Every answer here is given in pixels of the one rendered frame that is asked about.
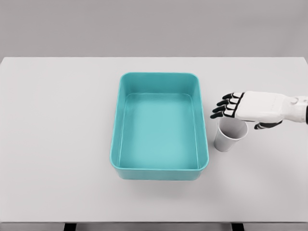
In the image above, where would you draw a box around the teal rectangular plastic basket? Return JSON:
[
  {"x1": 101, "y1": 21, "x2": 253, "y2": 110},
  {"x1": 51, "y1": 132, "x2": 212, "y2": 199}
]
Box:
[{"x1": 110, "y1": 72, "x2": 210, "y2": 180}]

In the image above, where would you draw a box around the white paper cup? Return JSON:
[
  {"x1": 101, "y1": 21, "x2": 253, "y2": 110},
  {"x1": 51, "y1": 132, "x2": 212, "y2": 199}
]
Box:
[{"x1": 214, "y1": 117, "x2": 248, "y2": 153}]

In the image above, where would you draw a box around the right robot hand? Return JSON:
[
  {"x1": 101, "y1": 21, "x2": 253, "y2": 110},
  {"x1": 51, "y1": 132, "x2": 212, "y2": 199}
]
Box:
[{"x1": 210, "y1": 90, "x2": 292, "y2": 130}]

